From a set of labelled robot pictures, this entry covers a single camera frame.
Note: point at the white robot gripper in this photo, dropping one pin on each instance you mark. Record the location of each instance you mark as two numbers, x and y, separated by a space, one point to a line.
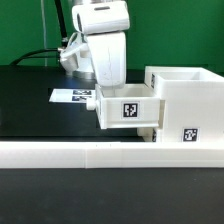
108 53

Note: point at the white drawer with knob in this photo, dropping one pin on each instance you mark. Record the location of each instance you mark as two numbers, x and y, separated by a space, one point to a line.
148 134

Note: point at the white drawer cabinet box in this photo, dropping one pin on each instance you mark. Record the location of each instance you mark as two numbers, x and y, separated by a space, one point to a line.
192 104

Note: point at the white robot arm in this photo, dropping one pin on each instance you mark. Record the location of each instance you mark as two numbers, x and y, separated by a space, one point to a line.
103 25

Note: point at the white marker sheet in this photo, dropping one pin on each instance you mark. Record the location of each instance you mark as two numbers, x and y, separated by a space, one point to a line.
71 95

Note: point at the white L-shaped fence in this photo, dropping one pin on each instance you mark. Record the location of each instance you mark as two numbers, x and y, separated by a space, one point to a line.
67 152

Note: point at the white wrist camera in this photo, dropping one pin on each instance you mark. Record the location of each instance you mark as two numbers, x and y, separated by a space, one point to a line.
73 56

